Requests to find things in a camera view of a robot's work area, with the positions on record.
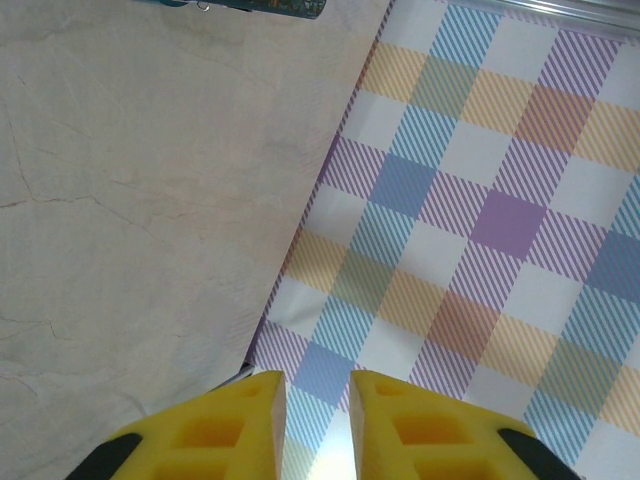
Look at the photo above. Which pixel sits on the blue painting print box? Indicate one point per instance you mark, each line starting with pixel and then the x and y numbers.
pixel 280 7

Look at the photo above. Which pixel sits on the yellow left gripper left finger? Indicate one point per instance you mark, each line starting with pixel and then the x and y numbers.
pixel 210 440

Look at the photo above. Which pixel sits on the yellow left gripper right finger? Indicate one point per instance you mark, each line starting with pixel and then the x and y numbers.
pixel 430 440

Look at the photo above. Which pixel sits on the aluminium frame post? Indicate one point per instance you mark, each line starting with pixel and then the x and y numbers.
pixel 560 15

